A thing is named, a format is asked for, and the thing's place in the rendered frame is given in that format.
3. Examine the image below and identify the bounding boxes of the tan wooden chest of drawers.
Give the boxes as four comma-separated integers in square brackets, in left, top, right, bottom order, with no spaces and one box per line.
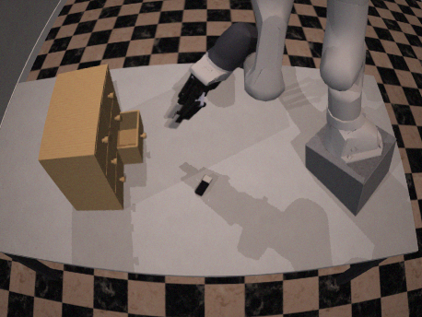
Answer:
[38,65,123,211]

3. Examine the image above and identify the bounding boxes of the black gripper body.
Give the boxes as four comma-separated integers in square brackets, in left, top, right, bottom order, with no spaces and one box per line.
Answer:
[193,76,221,98]

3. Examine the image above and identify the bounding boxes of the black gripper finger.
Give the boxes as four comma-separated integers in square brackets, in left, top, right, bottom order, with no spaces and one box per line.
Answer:
[167,73,195,119]
[168,86,206,129]

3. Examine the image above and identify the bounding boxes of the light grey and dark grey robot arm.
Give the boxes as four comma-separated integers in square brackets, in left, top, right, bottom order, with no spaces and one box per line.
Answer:
[190,0,383,164]

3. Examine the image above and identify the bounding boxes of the brown wooden drawer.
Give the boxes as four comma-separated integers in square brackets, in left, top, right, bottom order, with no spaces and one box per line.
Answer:
[106,132,118,192]
[110,93,121,146]
[95,109,110,173]
[101,70,114,125]
[117,110,147,165]
[115,152,125,206]

